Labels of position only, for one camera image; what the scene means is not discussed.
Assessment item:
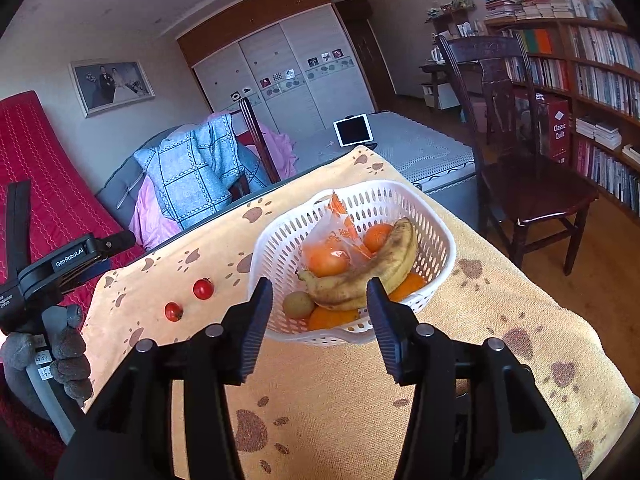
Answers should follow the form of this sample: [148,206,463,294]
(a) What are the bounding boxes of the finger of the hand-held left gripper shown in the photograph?
[95,231,137,267]
[6,181,32,281]

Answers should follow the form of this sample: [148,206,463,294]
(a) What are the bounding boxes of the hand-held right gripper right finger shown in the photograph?
[366,278,584,480]

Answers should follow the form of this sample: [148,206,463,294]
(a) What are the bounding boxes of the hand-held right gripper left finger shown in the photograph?
[54,276,274,480]

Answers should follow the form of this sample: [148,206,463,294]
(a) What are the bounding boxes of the kiwi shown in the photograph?
[283,291,316,319]

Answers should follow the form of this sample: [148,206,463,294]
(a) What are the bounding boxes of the large orange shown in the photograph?
[306,306,361,332]

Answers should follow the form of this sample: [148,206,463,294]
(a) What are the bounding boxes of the small orange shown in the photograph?
[387,271,427,303]

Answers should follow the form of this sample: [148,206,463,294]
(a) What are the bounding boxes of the spotted banana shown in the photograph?
[296,217,419,311]

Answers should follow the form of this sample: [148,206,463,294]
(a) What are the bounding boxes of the white plastic basket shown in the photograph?
[248,181,457,346]

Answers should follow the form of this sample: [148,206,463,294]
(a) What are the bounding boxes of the person's left hand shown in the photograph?
[0,305,94,406]

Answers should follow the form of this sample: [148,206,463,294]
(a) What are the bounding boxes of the red stitched blanket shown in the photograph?
[0,91,146,461]

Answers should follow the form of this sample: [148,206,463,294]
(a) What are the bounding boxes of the yellow paw-print blanket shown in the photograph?
[80,145,640,480]

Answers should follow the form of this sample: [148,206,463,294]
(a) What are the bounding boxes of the blue plaid cloth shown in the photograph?
[134,114,271,229]

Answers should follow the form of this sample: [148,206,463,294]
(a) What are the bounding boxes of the framed photo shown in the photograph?
[70,59,156,118]

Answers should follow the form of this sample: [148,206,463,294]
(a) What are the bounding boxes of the brown wooden chair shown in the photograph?
[231,97,282,198]

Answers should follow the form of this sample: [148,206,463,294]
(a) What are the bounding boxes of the grey bed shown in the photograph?
[95,111,477,248]

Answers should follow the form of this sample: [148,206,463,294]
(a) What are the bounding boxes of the dark carved wooden chair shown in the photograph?
[435,35,601,276]

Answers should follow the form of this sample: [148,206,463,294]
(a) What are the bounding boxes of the white tablet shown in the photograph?
[333,114,375,148]

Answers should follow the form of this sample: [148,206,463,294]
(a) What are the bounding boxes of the white wardrobe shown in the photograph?
[176,0,378,136]

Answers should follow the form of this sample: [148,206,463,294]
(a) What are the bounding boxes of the red box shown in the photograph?
[541,96,572,167]

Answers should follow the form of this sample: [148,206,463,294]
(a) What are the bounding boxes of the cluttered wooden desk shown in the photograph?
[419,7,493,111]

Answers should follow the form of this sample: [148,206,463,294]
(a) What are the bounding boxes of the brown door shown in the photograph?
[334,0,396,111]

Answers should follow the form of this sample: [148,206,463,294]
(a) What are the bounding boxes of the wooden bookshelf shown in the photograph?
[482,15,640,216]

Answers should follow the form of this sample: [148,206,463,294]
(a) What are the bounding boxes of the rows of shelved books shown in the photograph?
[505,25,640,206]

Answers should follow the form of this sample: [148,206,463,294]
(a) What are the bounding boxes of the stack of books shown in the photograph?
[482,0,628,23]

